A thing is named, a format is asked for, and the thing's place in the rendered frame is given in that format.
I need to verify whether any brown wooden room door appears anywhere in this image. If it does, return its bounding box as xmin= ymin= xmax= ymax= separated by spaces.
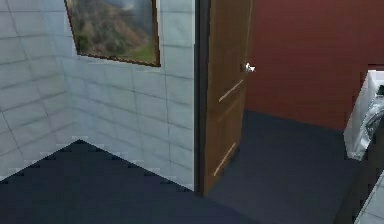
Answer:
xmin=202 ymin=0 xmax=256 ymax=197

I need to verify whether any white washing machine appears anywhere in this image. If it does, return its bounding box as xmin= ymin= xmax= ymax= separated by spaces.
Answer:
xmin=343 ymin=69 xmax=384 ymax=162

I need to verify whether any framed landscape picture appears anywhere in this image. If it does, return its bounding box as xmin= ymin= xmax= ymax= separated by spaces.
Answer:
xmin=63 ymin=0 xmax=162 ymax=68

